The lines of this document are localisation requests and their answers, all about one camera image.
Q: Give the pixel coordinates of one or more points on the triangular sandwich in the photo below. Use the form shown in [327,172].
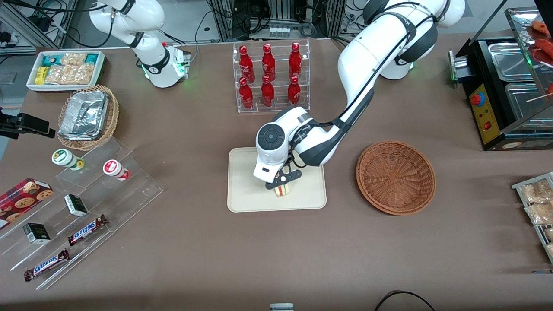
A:
[284,191]

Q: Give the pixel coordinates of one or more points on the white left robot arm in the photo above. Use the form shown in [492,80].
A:
[367,56]

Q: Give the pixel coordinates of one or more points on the beige plastic tray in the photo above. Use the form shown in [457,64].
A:
[246,190]

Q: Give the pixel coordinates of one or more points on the brown wicker basket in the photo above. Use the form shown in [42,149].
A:
[395,177]

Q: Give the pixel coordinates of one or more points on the light wicker basket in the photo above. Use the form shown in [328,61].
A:
[113,116]

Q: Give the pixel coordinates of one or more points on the clear acrylic bottle rack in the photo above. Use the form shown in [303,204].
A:
[278,108]

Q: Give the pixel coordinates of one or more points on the red cola bottle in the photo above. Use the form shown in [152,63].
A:
[267,94]
[246,65]
[295,60]
[293,93]
[246,96]
[268,62]

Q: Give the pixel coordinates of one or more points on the grey box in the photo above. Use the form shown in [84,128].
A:
[281,307]

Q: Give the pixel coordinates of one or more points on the grey power strip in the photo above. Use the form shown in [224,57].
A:
[279,32]

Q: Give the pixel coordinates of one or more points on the clear acrylic step display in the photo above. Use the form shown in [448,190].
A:
[125,194]

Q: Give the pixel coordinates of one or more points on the red lid white cup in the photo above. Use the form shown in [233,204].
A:
[113,167]

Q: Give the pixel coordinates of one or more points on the aluminium foil container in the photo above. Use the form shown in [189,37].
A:
[84,114]

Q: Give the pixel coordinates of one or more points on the snickers chocolate bar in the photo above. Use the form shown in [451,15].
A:
[86,230]
[46,264]

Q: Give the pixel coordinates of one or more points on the small black box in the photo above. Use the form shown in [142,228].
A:
[36,233]
[76,205]

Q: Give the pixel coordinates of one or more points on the black food warmer case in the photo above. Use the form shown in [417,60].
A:
[486,116]

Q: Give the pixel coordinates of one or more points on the green lid white cup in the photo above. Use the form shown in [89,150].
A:
[62,157]

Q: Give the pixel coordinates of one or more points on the teal snack packet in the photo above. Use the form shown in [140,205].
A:
[91,58]
[50,60]

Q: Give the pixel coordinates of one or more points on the large clear cracker bag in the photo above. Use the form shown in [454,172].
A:
[69,74]

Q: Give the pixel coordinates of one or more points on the small clear cracker bag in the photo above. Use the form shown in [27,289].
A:
[73,58]

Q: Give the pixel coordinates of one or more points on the clear bag of pastries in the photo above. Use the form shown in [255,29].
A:
[540,213]
[550,250]
[549,234]
[535,192]

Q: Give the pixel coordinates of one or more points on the yellow snack packet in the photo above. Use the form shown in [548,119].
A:
[40,75]

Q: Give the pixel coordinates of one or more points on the steel food pan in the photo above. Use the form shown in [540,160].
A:
[512,60]
[525,101]

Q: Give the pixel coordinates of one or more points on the red cookie box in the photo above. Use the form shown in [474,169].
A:
[21,201]

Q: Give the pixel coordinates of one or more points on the white rectangular snack bin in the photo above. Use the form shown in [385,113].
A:
[32,85]

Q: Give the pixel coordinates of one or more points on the red sausage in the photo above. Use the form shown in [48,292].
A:
[545,46]
[542,26]

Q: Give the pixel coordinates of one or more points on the grey wrist camera black mount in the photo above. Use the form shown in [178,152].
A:
[285,178]

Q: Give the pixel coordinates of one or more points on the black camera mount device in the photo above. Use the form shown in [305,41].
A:
[30,124]

